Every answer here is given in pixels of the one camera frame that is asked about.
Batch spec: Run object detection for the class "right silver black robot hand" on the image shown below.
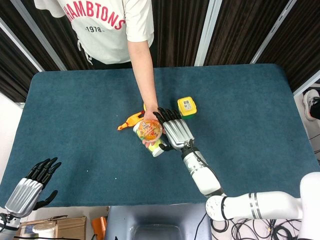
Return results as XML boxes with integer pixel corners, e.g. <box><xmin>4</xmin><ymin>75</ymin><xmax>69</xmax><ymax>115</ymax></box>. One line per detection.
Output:
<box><xmin>152</xmin><ymin>107</ymin><xmax>196</xmax><ymax>152</ymax></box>

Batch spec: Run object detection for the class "person's bare hand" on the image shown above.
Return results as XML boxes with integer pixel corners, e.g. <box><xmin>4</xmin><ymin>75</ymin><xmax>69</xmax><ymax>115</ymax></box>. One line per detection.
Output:
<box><xmin>142</xmin><ymin>106</ymin><xmax>167</xmax><ymax>149</ymax></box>

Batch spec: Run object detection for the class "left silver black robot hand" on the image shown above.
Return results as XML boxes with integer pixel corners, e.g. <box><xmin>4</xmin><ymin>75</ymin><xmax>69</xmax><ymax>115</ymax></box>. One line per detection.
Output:
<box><xmin>4</xmin><ymin>157</ymin><xmax>62</xmax><ymax>219</ymax></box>

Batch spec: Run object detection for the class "orange jelly cup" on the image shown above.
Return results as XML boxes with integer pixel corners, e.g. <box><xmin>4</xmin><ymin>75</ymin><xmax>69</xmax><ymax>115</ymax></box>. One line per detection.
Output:
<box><xmin>137</xmin><ymin>119</ymin><xmax>164</xmax><ymax>143</ymax></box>

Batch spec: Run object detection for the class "person's bare forearm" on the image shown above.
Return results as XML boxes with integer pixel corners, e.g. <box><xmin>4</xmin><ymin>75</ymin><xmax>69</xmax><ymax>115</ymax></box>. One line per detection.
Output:
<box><xmin>127</xmin><ymin>37</ymin><xmax>160</xmax><ymax>111</ymax></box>

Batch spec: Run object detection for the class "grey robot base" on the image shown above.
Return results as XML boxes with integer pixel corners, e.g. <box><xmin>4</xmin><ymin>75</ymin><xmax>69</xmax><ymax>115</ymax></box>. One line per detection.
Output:
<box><xmin>103</xmin><ymin>202</ymin><xmax>213</xmax><ymax>240</ymax></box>

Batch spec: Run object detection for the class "blue table mat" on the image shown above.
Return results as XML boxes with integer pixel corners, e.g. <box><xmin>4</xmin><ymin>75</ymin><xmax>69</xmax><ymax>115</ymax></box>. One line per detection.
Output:
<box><xmin>0</xmin><ymin>63</ymin><xmax>320</xmax><ymax>208</ymax></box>

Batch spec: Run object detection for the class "yellow rubber chicken toy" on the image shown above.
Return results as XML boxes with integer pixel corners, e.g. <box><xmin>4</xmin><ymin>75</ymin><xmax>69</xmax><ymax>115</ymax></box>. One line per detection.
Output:
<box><xmin>117</xmin><ymin>111</ymin><xmax>145</xmax><ymax>132</ymax></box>

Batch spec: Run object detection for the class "yellow green lidded box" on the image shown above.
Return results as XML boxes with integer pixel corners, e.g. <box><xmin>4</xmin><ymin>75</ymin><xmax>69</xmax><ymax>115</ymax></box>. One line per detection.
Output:
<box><xmin>177</xmin><ymin>97</ymin><xmax>198</xmax><ymax>120</ymax></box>

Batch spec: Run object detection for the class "brown cardboard box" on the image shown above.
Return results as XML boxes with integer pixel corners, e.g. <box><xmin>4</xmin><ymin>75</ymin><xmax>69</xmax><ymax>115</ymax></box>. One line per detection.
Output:
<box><xmin>18</xmin><ymin>215</ymin><xmax>87</xmax><ymax>240</ymax></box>

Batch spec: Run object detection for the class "orange plastic bag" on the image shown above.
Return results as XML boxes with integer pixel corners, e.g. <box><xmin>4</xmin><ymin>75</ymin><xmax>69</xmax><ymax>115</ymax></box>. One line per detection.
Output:
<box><xmin>91</xmin><ymin>216</ymin><xmax>108</xmax><ymax>240</ymax></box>

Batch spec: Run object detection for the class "person in white t-shirt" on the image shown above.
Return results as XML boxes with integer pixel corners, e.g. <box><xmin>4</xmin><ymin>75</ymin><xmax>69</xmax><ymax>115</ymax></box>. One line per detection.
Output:
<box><xmin>33</xmin><ymin>0</ymin><xmax>155</xmax><ymax>70</ymax></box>

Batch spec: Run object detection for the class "white sneaker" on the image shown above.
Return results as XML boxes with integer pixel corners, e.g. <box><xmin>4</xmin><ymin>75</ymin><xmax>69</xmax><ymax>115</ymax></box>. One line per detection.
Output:
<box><xmin>302</xmin><ymin>89</ymin><xmax>320</xmax><ymax>122</ymax></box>

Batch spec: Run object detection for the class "black cable bundle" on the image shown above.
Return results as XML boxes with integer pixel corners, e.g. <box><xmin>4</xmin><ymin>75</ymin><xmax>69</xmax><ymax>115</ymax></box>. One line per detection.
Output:
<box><xmin>194</xmin><ymin>214</ymin><xmax>301</xmax><ymax>240</ymax></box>

